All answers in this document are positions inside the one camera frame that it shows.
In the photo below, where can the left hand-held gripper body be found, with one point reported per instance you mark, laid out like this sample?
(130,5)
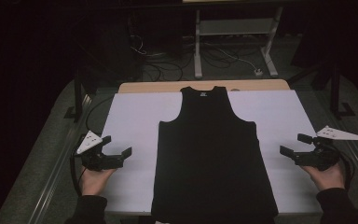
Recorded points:
(94,157)

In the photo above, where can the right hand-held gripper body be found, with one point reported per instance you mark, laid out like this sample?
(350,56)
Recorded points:
(321,155)

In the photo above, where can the black tank top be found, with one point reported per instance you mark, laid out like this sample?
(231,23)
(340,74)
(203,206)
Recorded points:
(211,155)

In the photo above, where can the person's right hand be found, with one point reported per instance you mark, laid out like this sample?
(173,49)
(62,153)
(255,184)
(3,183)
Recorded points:
(329,179)

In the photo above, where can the person's left hand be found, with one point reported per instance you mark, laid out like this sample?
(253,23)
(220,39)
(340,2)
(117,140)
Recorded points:
(93,183)

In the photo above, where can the white board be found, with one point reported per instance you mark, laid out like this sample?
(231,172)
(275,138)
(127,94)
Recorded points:
(130,124)

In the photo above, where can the black metal stand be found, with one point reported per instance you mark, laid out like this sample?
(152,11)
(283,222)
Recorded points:
(78,93)
(335,93)

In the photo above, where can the wooden table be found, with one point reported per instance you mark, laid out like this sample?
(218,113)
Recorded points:
(155,86)

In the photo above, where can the white power plug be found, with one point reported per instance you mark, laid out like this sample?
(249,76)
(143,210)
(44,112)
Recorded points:
(258,72)

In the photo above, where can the white metal desk frame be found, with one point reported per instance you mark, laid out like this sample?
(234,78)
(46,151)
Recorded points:
(234,27)

